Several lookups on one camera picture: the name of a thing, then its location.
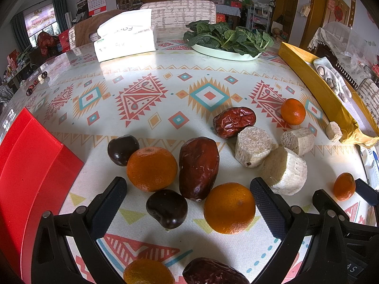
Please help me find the table with checkered cloth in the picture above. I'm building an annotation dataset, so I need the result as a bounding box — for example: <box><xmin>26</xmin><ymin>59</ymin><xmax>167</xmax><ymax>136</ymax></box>
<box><xmin>215</xmin><ymin>3</ymin><xmax>242</xmax><ymax>18</ymax></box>

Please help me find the long gold box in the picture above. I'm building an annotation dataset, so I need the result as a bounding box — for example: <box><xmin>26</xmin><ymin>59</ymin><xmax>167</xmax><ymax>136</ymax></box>
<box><xmin>278</xmin><ymin>42</ymin><xmax>379</xmax><ymax>145</ymax></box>

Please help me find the large white yam chunk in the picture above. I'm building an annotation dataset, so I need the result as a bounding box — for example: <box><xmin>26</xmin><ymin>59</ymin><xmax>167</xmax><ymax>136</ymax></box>
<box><xmin>261</xmin><ymin>147</ymin><xmax>308</xmax><ymax>196</ymax></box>

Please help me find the patterned side chair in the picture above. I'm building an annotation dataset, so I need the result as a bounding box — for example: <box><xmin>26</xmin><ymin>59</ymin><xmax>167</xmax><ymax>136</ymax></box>
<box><xmin>355</xmin><ymin>78</ymin><xmax>379</xmax><ymax>116</ymax></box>

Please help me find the sideboard with lace cloth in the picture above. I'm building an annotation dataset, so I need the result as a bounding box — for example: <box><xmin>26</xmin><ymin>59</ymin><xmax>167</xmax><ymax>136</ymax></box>
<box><xmin>308</xmin><ymin>22</ymin><xmax>379</xmax><ymax>74</ymax></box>

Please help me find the white tissue pack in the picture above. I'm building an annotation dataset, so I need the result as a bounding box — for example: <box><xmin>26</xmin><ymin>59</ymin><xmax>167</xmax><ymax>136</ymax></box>
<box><xmin>94</xmin><ymin>8</ymin><xmax>157</xmax><ymax>62</ymax></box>

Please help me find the red plastic tray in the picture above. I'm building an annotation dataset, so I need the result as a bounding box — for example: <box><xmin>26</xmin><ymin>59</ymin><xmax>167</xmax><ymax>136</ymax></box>
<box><xmin>0</xmin><ymin>107</ymin><xmax>85</xmax><ymax>281</ymax></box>

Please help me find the small orange mandarin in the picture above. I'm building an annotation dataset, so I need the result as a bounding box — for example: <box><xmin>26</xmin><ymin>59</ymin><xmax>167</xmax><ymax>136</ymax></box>
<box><xmin>280</xmin><ymin>98</ymin><xmax>306</xmax><ymax>125</ymax></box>
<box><xmin>333</xmin><ymin>172</ymin><xmax>356</xmax><ymax>202</ymax></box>

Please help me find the teal curtain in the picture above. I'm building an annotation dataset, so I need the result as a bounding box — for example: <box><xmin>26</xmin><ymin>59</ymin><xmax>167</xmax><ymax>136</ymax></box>
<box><xmin>53</xmin><ymin>0</ymin><xmax>68</xmax><ymax>33</ymax></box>
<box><xmin>10</xmin><ymin>12</ymin><xmax>33</xmax><ymax>48</ymax></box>

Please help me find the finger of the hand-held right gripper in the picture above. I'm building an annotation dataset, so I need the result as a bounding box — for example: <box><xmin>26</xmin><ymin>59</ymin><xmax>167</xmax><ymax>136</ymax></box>
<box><xmin>312</xmin><ymin>189</ymin><xmax>353</xmax><ymax>224</ymax></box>
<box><xmin>354</xmin><ymin>179</ymin><xmax>379</xmax><ymax>210</ymax></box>

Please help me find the white oval plate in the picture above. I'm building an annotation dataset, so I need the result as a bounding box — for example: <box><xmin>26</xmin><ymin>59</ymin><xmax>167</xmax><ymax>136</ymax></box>
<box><xmin>191</xmin><ymin>44</ymin><xmax>264</xmax><ymax>62</ymax></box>

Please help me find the wrinkled red jujube date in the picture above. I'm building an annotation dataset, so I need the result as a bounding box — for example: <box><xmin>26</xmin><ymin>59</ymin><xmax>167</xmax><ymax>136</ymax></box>
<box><xmin>212</xmin><ymin>106</ymin><xmax>257</xmax><ymax>139</ymax></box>
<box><xmin>182</xmin><ymin>257</ymin><xmax>251</xmax><ymax>284</ymax></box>

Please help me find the white wet wipes packet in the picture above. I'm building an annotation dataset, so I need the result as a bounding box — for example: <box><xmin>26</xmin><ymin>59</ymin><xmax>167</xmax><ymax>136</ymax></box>
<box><xmin>360</xmin><ymin>145</ymin><xmax>379</xmax><ymax>190</ymax></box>

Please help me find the window with printed blind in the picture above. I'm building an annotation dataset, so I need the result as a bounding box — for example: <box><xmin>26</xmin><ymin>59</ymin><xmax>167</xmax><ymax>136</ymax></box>
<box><xmin>24</xmin><ymin>0</ymin><xmax>58</xmax><ymax>40</ymax></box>

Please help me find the smooth red jujube date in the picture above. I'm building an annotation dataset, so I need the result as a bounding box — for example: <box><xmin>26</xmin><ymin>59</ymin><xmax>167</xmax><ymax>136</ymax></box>
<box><xmin>178</xmin><ymin>137</ymin><xmax>220</xmax><ymax>202</ymax></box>

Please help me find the dark brown chestnut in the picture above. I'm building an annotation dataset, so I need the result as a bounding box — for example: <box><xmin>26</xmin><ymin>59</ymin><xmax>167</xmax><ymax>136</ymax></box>
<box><xmin>107</xmin><ymin>135</ymin><xmax>140</xmax><ymax>167</ymax></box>
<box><xmin>146</xmin><ymin>189</ymin><xmax>188</xmax><ymax>230</ymax></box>

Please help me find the red gift box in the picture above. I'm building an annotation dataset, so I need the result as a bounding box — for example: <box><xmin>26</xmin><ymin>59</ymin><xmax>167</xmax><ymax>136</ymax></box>
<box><xmin>58</xmin><ymin>31</ymin><xmax>72</xmax><ymax>53</ymax></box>

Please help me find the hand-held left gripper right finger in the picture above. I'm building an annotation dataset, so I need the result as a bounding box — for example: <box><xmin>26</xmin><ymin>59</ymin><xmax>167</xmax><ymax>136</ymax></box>
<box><xmin>249</xmin><ymin>177</ymin><xmax>350</xmax><ymax>284</ymax></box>

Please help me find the metal storage rack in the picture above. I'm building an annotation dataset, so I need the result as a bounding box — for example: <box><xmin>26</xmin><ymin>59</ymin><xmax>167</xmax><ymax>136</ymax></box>
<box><xmin>246</xmin><ymin>3</ymin><xmax>273</xmax><ymax>33</ymax></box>

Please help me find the grey work glove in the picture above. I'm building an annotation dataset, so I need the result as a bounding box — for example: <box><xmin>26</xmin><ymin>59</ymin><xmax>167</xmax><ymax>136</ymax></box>
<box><xmin>313</xmin><ymin>57</ymin><xmax>353</xmax><ymax>102</ymax></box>

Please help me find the red patterned cloth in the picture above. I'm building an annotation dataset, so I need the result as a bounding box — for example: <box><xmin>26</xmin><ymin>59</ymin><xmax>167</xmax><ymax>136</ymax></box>
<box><xmin>37</xmin><ymin>31</ymin><xmax>60</xmax><ymax>56</ymax></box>

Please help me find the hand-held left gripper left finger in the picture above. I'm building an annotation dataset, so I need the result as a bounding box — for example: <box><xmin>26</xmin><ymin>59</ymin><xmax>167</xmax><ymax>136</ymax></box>
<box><xmin>31</xmin><ymin>177</ymin><xmax>128</xmax><ymax>284</ymax></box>

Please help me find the tiny white yam chunk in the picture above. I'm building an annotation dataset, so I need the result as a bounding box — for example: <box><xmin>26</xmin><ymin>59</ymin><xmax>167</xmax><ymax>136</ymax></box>
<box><xmin>326</xmin><ymin>121</ymin><xmax>343</xmax><ymax>142</ymax></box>

